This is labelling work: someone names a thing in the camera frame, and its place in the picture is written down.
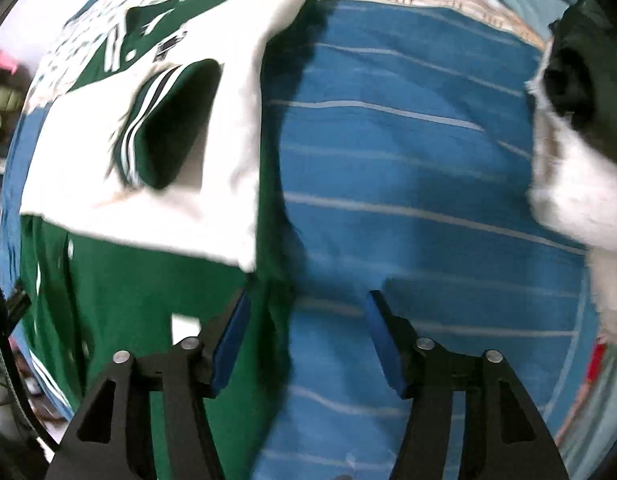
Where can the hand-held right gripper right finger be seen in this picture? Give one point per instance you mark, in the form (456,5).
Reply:
(383,340)

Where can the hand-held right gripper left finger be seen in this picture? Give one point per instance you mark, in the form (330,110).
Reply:
(232,340)

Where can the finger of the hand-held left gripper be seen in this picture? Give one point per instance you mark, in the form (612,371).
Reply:
(18,305)

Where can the green and white jacket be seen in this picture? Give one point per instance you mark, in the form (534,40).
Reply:
(138,300)

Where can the blue striped plaid bedsheet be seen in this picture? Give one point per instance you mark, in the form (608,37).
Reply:
(388,160)

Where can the olive puffer jacket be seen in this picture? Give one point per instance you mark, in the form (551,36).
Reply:
(6,97)

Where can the black and white fleece garment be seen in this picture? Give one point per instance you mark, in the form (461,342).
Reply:
(568,195)

